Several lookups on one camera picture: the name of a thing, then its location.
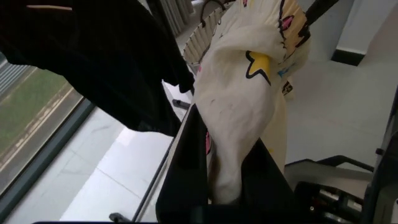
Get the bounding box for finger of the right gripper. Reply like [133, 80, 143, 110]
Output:
[304, 0, 340, 26]

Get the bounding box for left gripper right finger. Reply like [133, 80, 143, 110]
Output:
[238, 138, 305, 223]

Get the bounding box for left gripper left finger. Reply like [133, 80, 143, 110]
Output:
[155, 103, 216, 223]

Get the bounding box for cream printed garment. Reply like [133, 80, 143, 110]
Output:
[191, 0, 312, 205]

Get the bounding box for black garment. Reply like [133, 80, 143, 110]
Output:
[0, 0, 196, 138]

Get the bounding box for pink clothes hanger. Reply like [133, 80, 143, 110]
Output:
[25, 4, 73, 12]

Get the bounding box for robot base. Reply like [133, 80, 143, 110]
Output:
[284, 86, 398, 224]

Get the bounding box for black clothes rack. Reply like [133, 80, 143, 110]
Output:
[108, 98, 192, 223]

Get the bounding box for white laundry basket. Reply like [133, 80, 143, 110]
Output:
[182, 0, 238, 75]

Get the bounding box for beige curtain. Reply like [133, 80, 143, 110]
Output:
[146, 0, 196, 37]

